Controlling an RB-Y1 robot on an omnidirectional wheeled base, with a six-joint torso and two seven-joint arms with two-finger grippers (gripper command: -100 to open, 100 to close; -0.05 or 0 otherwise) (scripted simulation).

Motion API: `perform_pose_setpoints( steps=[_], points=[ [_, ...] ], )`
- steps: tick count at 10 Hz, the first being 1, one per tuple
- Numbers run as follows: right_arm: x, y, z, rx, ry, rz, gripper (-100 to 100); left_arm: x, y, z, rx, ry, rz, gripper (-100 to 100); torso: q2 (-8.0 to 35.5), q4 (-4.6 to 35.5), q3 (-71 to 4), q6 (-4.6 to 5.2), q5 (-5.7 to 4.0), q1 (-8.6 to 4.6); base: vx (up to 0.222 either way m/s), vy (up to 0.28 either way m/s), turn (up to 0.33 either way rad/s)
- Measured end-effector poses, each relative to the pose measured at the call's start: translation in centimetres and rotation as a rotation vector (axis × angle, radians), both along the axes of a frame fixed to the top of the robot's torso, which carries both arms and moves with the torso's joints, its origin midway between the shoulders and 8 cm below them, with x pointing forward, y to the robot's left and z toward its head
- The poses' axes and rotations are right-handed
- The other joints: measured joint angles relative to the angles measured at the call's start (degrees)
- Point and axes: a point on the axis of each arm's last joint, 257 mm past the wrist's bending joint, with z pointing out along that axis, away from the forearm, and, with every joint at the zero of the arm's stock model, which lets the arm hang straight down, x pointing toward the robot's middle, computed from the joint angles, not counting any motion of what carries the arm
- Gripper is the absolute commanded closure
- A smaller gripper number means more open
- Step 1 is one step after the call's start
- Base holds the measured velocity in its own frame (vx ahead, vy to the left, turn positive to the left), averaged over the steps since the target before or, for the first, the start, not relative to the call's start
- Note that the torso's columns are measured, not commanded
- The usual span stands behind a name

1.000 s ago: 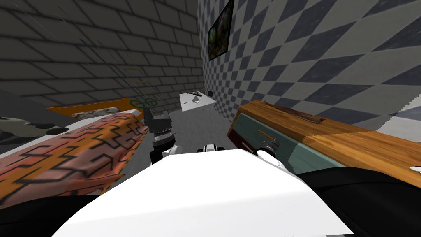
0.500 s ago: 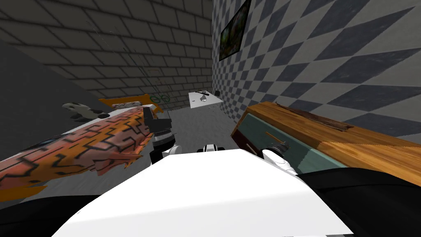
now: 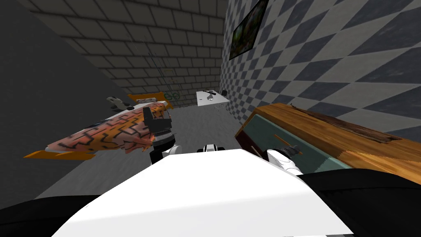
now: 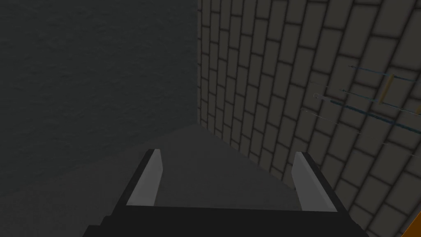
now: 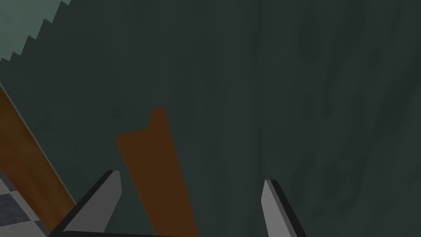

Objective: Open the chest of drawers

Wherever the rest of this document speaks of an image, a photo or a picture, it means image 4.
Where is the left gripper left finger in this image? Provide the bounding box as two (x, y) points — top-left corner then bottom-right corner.
(116, 149), (163, 208)

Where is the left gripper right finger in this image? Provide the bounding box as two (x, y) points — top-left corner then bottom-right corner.
(291, 151), (348, 212)

